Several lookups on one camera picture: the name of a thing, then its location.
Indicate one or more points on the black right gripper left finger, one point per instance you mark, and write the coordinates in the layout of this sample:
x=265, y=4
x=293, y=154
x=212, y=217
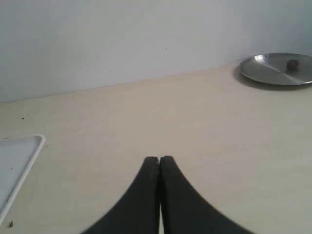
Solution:
x=138, y=210

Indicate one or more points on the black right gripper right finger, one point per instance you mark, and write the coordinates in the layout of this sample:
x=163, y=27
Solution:
x=184, y=210

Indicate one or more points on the small dark food piece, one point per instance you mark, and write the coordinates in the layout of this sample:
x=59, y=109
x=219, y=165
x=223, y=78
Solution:
x=292, y=65

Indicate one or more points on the white rectangular tray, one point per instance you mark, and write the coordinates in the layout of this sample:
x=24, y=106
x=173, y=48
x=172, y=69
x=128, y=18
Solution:
x=17, y=156

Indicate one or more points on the round metal plate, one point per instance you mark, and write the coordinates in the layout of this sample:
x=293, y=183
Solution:
x=271, y=69

